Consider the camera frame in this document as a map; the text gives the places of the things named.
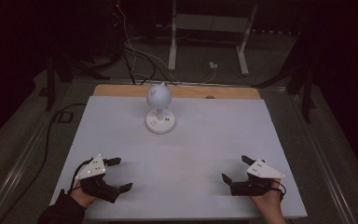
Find person's right hand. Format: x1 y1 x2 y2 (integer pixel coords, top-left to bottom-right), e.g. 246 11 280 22
250 178 284 220

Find white cable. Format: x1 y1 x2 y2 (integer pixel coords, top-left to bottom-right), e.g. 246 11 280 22
117 3 217 85

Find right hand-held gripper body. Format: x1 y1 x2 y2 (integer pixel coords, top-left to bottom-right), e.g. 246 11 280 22
229 159 285 197

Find white round desk lamp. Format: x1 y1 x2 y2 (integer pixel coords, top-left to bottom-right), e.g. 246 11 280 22
145 81 177 135

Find black floor cables bundle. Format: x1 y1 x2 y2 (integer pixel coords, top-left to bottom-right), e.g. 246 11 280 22
122 43 177 87

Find white metal stand frame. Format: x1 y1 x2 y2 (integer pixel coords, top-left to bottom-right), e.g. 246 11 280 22
167 0 259 77

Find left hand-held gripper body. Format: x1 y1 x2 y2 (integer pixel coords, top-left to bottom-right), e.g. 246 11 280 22
74 153 122 204

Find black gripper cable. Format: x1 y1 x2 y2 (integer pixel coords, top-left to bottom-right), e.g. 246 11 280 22
269 179 287 202
67 158 94 196

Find black tripod stand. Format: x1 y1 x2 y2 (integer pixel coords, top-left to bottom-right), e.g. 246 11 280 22
45 46 122 112
251 31 318 124

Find person's left hand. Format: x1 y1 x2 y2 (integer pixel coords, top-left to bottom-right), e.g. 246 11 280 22
69 185 97 209

